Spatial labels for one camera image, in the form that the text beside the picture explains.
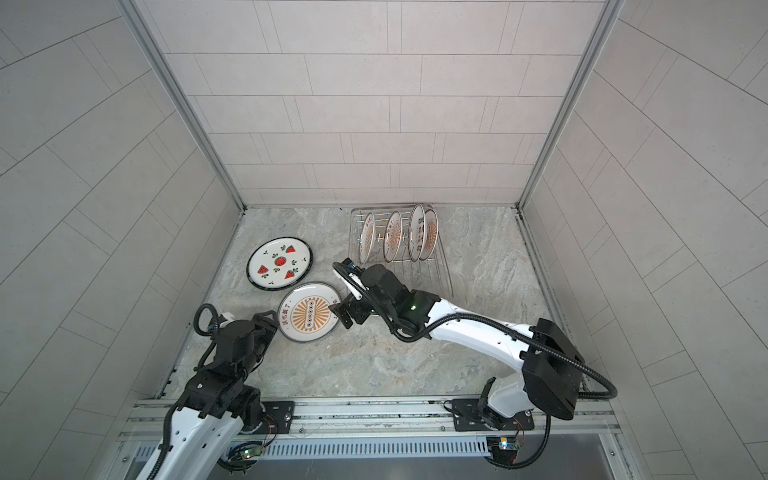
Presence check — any right circuit board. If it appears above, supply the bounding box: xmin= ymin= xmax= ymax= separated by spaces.
xmin=486 ymin=436 xmax=522 ymax=468

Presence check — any circuit board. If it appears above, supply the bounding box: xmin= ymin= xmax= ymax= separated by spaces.
xmin=228 ymin=441 xmax=265 ymax=464
xmin=486 ymin=436 xmax=522 ymax=468

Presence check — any white plate orange sunburst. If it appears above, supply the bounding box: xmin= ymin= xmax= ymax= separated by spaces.
xmin=359 ymin=213 xmax=376 ymax=263

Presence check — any white plate red centre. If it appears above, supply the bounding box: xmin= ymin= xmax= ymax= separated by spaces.
xmin=278 ymin=282 xmax=341 ymax=343

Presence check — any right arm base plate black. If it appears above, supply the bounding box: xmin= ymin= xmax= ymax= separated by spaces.
xmin=443 ymin=397 xmax=535 ymax=433

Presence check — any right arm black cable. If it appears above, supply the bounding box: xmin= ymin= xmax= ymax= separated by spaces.
xmin=331 ymin=261 xmax=619 ymax=470

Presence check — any left circuit board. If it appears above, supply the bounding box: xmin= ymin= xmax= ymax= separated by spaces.
xmin=228 ymin=441 xmax=265 ymax=464

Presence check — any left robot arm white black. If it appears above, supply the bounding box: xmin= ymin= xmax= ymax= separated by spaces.
xmin=138 ymin=303 xmax=279 ymax=479

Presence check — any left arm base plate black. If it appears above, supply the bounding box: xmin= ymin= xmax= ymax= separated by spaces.
xmin=241 ymin=401 xmax=296 ymax=435

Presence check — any white plate orange rear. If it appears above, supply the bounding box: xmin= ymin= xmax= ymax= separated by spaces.
xmin=420 ymin=209 xmax=439 ymax=261

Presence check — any white blue-rim watermelon plate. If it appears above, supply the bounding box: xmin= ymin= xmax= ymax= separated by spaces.
xmin=246 ymin=237 xmax=313 ymax=291

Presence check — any aluminium mounting rail frame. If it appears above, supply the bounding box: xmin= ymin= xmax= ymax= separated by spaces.
xmin=119 ymin=393 xmax=625 ymax=463

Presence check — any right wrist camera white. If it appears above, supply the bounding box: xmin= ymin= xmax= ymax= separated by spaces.
xmin=336 ymin=258 xmax=367 ymax=301

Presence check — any white plate red text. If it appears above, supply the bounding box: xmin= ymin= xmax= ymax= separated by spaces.
xmin=408 ymin=204 xmax=425 ymax=262

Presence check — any steel wire dish rack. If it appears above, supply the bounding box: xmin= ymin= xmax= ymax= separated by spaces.
xmin=348 ymin=204 xmax=454 ymax=299

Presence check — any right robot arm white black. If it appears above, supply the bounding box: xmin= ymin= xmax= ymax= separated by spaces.
xmin=331 ymin=259 xmax=583 ymax=420

